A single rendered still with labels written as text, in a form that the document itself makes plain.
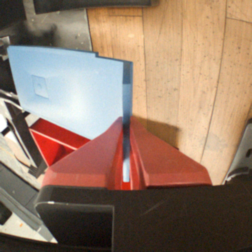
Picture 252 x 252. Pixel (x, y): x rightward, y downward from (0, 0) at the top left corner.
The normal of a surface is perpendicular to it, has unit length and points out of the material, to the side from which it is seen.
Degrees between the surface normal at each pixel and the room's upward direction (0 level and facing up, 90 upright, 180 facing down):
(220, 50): 0
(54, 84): 6
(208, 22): 0
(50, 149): 90
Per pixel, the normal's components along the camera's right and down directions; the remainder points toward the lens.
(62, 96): -0.50, 0.52
